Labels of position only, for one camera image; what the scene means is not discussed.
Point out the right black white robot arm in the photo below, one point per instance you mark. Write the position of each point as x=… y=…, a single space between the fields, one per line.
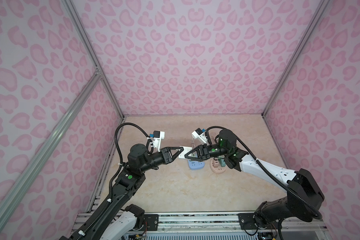
x=303 y=195

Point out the pink plug adapter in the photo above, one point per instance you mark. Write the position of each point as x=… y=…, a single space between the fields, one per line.
x=216 y=163

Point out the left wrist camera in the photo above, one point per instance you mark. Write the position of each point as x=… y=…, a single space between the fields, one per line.
x=154 y=141

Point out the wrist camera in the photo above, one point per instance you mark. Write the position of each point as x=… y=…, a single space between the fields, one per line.
x=199 y=137
x=154 y=141

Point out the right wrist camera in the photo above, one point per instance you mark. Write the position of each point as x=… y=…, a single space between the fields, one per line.
x=199 y=137

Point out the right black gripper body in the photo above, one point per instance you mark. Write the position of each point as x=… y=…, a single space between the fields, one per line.
x=202 y=151

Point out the pink round power strip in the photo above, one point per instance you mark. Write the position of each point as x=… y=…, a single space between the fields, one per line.
x=219 y=170

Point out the diagonal aluminium frame bar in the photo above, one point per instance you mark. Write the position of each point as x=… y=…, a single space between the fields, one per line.
x=17 y=192

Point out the teal plug adapter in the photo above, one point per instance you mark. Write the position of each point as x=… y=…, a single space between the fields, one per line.
x=222 y=162

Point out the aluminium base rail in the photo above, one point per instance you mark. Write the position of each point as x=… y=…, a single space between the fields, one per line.
x=210 y=226

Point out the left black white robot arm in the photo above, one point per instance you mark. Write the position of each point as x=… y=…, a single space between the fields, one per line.
x=124 y=184

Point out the white square plug adapter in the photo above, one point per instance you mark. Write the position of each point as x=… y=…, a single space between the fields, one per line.
x=184 y=152

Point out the blue square power strip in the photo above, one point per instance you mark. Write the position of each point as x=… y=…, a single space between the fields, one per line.
x=195 y=165

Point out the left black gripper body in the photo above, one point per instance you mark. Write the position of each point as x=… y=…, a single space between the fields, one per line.
x=155 y=161

